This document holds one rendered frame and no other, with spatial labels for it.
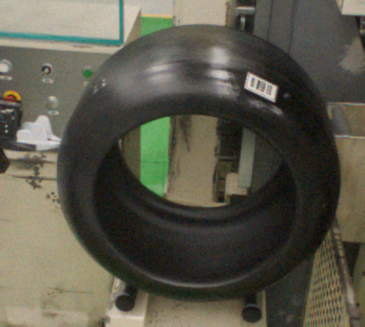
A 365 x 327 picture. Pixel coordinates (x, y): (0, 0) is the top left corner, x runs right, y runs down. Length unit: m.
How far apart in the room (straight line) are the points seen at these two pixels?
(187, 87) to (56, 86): 0.83
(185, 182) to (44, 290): 0.81
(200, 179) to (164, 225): 0.16
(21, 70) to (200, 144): 0.60
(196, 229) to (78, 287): 0.73
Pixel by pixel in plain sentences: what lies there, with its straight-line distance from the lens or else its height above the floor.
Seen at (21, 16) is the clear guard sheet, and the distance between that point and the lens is 1.89.
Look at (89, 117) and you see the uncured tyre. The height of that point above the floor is 1.35.
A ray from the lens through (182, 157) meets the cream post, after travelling 1.67.
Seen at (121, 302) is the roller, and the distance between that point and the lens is 1.48.
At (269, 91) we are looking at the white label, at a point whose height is 1.42.
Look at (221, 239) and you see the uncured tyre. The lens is 1.64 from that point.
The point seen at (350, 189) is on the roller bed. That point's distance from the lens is 1.65.
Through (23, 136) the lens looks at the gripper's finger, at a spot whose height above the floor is 1.26.
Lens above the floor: 1.89
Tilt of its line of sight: 32 degrees down
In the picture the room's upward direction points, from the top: 2 degrees clockwise
